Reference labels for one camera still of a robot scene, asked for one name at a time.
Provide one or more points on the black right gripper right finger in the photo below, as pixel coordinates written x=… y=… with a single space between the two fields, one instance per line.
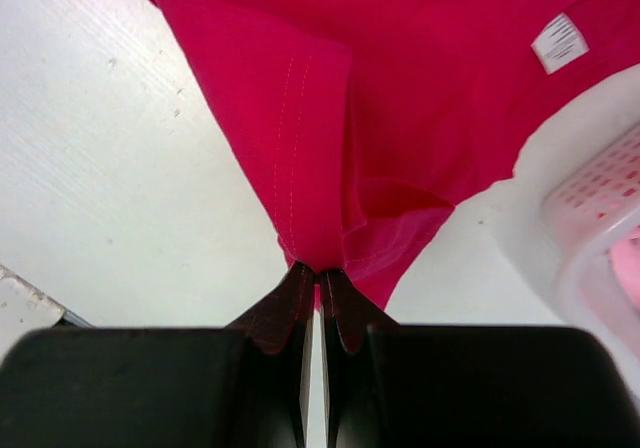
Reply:
x=394 y=385

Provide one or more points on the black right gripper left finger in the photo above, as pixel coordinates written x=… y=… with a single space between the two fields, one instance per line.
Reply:
x=243 y=385

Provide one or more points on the crimson red t-shirt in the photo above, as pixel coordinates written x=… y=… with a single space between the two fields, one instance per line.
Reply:
x=361 y=124

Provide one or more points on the white plastic laundry basket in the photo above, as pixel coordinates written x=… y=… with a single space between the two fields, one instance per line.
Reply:
x=577 y=195

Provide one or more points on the light pink t-shirt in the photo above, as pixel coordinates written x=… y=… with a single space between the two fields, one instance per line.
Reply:
x=624 y=257

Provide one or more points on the aluminium table edge rail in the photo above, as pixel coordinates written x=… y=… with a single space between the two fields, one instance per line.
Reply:
x=38 y=298

